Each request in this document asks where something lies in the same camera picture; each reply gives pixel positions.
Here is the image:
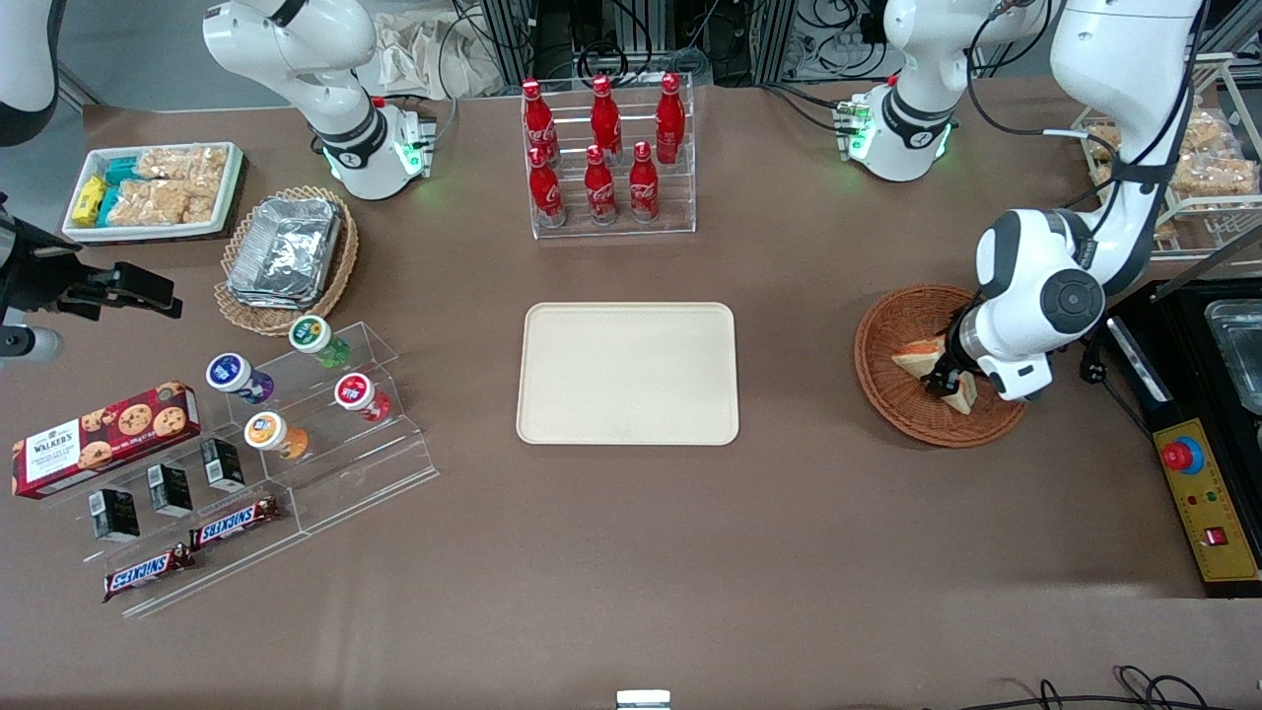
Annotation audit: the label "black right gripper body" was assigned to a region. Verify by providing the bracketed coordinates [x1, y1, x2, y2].
[0, 202, 102, 321]

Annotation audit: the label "triangular sandwich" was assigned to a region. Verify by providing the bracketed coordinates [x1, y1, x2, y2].
[892, 337, 979, 415]

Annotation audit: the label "round brown wicker basket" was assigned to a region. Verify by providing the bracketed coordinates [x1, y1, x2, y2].
[854, 284, 1034, 450]

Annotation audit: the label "white rectangular snack tray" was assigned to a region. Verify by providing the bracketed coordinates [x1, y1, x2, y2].
[62, 141, 245, 244]

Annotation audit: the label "light oval wicker basket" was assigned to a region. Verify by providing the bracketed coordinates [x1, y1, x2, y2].
[214, 185, 360, 337]

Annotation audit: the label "beige plastic serving tray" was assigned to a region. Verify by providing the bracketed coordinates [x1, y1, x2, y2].
[516, 302, 740, 447]

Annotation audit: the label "clear bag of rice crackers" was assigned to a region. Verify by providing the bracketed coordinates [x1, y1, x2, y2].
[108, 179, 191, 227]
[187, 179, 230, 224]
[138, 146, 230, 184]

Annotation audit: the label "yellow snack packet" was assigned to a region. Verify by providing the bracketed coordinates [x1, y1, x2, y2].
[72, 176, 107, 228]

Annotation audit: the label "purple lidded cup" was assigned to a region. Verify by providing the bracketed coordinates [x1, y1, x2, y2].
[205, 352, 275, 405]

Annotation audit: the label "silver foil container stack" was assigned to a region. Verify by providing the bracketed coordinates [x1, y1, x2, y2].
[227, 197, 343, 310]

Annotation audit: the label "red Walkers cookie box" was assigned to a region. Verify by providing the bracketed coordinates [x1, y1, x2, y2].
[12, 382, 201, 500]

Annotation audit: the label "green lidded cup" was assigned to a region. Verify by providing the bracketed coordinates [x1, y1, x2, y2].
[289, 315, 352, 370]

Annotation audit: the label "small black box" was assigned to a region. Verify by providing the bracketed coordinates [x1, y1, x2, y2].
[147, 463, 194, 518]
[200, 438, 245, 493]
[89, 488, 141, 542]

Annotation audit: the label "orange lidded cup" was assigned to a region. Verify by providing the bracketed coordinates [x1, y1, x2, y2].
[244, 411, 310, 462]

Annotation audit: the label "silver metal pan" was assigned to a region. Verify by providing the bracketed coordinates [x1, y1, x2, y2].
[1203, 299, 1262, 415]

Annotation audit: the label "red lidded cup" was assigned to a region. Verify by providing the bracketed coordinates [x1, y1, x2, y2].
[333, 372, 392, 423]

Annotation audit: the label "Snickers chocolate bar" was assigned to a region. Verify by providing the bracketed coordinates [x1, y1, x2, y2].
[189, 496, 281, 550]
[103, 543, 195, 603]

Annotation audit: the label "clear acrylic riser with boxes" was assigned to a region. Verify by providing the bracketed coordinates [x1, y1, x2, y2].
[39, 434, 309, 620]

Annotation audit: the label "clear acrylic riser with cups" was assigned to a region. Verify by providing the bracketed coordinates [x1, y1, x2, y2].
[202, 320, 440, 535]

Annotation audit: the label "clear acrylic bottle rack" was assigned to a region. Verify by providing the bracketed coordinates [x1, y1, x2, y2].
[521, 71, 697, 241]

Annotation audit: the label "red cola bottle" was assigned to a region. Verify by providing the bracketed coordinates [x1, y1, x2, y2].
[629, 141, 661, 224]
[584, 145, 618, 226]
[527, 147, 566, 229]
[591, 75, 623, 159]
[522, 79, 559, 164]
[656, 72, 686, 165]

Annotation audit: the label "crumpled white plastic bag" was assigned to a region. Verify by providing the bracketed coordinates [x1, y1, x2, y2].
[370, 10, 514, 100]

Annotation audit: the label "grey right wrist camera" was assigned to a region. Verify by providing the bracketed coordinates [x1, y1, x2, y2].
[0, 325, 65, 362]

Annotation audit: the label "black power cable with plug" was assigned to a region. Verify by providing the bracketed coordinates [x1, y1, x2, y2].
[1080, 340, 1155, 440]

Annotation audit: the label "white wire rack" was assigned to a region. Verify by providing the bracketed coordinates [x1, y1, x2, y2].
[1070, 54, 1262, 262]

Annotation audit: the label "bagged crackers in wire rack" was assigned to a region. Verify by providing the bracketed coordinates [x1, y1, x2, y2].
[1085, 104, 1259, 203]

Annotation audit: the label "black floor cables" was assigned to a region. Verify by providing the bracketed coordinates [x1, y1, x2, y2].
[927, 666, 1233, 710]

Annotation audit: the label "black equipment rack with cables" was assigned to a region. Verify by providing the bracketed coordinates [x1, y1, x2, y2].
[473, 0, 888, 88]

